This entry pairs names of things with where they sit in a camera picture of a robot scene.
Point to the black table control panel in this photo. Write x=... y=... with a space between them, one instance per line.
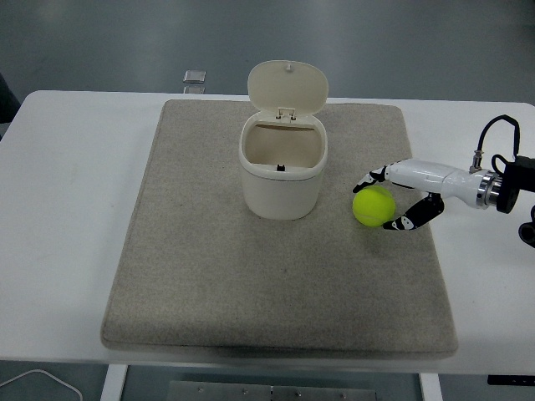
x=510 y=380

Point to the beige fabric mat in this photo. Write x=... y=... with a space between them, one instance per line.
x=251 y=271

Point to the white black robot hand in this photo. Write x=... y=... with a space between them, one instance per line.
x=426 y=173

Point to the dark object at room edge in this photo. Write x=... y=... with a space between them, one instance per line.
x=6 y=108

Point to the yellow tennis ball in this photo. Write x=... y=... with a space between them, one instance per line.
x=372 y=209

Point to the cream bin with hinged lid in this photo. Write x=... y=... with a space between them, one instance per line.
x=278 y=192

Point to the white table leg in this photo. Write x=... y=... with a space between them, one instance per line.
x=430 y=388
x=113 y=384

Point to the grey metal plate with screws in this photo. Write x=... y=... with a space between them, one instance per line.
x=230 y=392

